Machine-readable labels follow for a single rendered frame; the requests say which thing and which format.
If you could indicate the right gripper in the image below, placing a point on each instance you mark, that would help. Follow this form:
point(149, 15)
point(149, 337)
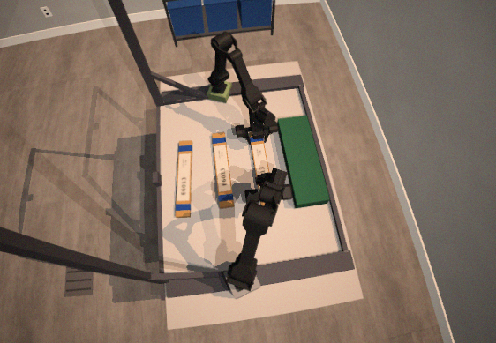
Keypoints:
point(287, 194)

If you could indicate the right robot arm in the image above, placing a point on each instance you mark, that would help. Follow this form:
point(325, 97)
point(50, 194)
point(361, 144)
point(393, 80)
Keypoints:
point(256, 220)

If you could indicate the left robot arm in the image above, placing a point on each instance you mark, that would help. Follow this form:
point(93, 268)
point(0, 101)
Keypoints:
point(250, 93)

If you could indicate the green rectangular block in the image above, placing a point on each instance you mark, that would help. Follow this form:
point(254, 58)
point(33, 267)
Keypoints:
point(302, 162)

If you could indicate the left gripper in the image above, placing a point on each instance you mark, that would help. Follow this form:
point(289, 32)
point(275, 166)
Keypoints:
point(241, 131)

